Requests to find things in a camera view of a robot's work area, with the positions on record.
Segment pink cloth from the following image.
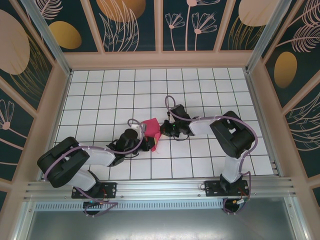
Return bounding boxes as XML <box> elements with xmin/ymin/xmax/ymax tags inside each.
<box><xmin>140</xmin><ymin>118</ymin><xmax>161</xmax><ymax>153</ymax></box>

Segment grey metal sheet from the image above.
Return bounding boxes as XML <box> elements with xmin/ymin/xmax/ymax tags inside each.
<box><xmin>21</xmin><ymin>209</ymin><xmax>310</xmax><ymax>240</ymax></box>

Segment small black circuit board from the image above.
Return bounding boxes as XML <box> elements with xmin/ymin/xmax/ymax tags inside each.
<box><xmin>83</xmin><ymin>199</ymin><xmax>106</xmax><ymax>208</ymax></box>

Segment dark panel with flower outlines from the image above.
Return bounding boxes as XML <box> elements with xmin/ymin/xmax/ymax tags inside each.
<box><xmin>161</xmin><ymin>0</ymin><xmax>229</xmax><ymax>53</ymax></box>

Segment dark panel single flower outline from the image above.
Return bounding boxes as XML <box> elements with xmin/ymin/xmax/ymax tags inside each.
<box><xmin>0</xmin><ymin>82</ymin><xmax>36</xmax><ymax>182</ymax></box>

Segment dark panel orange oval feathers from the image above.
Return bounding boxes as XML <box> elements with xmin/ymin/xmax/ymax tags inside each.
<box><xmin>261</xmin><ymin>0</ymin><xmax>320</xmax><ymax>109</ymax></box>

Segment dark panel orange circle leaves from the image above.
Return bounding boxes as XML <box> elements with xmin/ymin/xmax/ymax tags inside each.
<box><xmin>89</xmin><ymin>0</ymin><xmax>161</xmax><ymax>53</ymax></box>

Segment dark panel with orange oval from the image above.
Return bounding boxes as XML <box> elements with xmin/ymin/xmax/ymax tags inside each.
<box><xmin>37</xmin><ymin>0</ymin><xmax>106</xmax><ymax>54</ymax></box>

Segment dark panel with pale circle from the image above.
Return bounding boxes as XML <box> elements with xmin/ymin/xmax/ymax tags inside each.
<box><xmin>219</xmin><ymin>0</ymin><xmax>279</xmax><ymax>52</ymax></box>

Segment dark panel feather outlines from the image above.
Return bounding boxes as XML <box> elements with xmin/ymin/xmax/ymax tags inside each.
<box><xmin>281</xmin><ymin>91</ymin><xmax>320</xmax><ymax>181</ymax></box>

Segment dark panel large pale oval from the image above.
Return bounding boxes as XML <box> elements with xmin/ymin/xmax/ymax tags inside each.
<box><xmin>0</xmin><ymin>0</ymin><xmax>56</xmax><ymax>112</ymax></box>

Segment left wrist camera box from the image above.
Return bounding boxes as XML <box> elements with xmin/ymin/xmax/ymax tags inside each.
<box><xmin>143</xmin><ymin>136</ymin><xmax>156</xmax><ymax>152</ymax></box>

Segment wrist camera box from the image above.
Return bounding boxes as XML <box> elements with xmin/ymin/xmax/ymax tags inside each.
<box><xmin>143</xmin><ymin>136</ymin><xmax>156</xmax><ymax>152</ymax></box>
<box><xmin>159</xmin><ymin>119</ymin><xmax>176</xmax><ymax>138</ymax></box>

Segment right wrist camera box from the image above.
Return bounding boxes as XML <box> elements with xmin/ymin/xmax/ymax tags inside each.
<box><xmin>159</xmin><ymin>119</ymin><xmax>176</xmax><ymax>138</ymax></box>

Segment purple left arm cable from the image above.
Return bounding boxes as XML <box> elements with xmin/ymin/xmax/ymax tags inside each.
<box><xmin>45</xmin><ymin>118</ymin><xmax>147</xmax><ymax>218</ymax></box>

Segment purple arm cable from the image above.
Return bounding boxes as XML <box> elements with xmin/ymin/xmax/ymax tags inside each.
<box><xmin>164</xmin><ymin>94</ymin><xmax>259</xmax><ymax>216</ymax></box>
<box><xmin>45</xmin><ymin>118</ymin><xmax>147</xmax><ymax>218</ymax></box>

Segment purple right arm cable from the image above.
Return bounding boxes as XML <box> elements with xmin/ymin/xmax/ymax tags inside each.
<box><xmin>164</xmin><ymin>94</ymin><xmax>259</xmax><ymax>216</ymax></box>

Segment long aluminium mounting rail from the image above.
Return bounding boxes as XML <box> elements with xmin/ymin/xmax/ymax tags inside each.
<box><xmin>23</xmin><ymin>176</ymin><xmax>298</xmax><ymax>201</ymax></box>

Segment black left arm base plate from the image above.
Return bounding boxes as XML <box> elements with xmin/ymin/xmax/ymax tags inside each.
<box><xmin>71</xmin><ymin>181</ymin><xmax>118</xmax><ymax>200</ymax></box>

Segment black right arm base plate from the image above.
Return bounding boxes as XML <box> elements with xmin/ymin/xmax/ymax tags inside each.
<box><xmin>204</xmin><ymin>179</ymin><xmax>251</xmax><ymax>198</ymax></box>

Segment aluminium side rail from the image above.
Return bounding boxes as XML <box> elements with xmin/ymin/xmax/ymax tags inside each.
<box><xmin>43</xmin><ymin>70</ymin><xmax>74</xmax><ymax>161</ymax></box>
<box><xmin>243</xmin><ymin>67</ymin><xmax>285</xmax><ymax>178</ymax></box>

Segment aluminium corner post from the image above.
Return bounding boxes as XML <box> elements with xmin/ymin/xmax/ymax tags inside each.
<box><xmin>245</xmin><ymin>0</ymin><xmax>294</xmax><ymax>74</ymax></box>
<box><xmin>20</xmin><ymin>0</ymin><xmax>74</xmax><ymax>77</ymax></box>

